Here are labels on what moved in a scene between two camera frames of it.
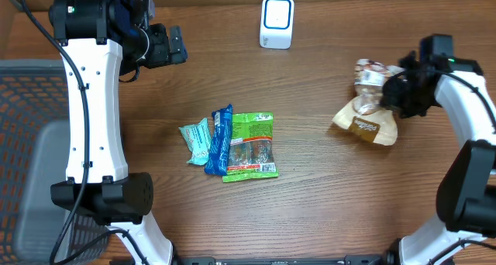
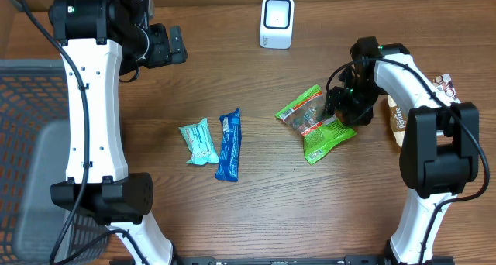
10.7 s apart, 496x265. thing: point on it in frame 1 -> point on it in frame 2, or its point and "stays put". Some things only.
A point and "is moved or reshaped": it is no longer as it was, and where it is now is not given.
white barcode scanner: (277, 22) stays put
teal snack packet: (198, 140) stays put
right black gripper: (390, 100) -> (363, 115)
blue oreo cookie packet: (222, 138) -> (230, 155)
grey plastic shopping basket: (34, 149) stays put
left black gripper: (163, 53) stays put
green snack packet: (250, 155) -> (321, 135)
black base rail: (281, 260) stays put
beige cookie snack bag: (366, 116) is moved or reshaped
